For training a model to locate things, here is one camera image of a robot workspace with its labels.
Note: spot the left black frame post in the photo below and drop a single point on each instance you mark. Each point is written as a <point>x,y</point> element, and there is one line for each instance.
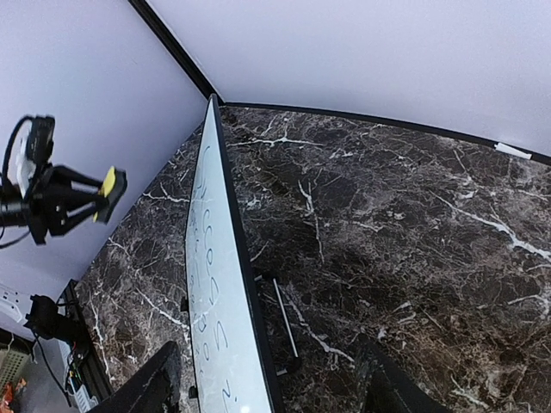
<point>174,48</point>

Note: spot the white power strip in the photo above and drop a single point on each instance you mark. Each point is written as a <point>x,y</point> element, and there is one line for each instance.
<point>11,305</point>

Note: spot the black front rail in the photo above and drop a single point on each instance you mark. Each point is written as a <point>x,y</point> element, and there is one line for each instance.
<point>84,377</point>

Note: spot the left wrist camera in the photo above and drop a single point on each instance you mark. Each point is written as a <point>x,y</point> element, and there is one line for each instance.
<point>33,157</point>

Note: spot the yellow black eraser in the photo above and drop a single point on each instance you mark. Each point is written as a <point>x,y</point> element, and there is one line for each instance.
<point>112,189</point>

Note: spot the black wire board stand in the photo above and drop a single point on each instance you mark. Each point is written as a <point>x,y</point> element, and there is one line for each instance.
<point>293,359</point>

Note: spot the beige plastic basket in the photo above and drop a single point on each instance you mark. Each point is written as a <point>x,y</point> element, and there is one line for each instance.
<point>16,353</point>

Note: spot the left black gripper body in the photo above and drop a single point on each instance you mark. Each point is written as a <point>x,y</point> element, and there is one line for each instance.
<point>47,205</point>

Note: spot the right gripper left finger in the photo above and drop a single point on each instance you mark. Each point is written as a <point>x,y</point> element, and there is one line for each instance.
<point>155,387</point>

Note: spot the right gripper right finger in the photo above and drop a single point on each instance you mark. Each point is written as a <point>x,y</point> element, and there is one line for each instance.
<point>381,386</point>

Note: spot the white whiteboard black frame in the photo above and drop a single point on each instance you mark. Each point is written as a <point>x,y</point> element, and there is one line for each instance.
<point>234,370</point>

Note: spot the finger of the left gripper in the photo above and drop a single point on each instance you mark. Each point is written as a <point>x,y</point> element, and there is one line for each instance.
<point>76,219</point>
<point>81,183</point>

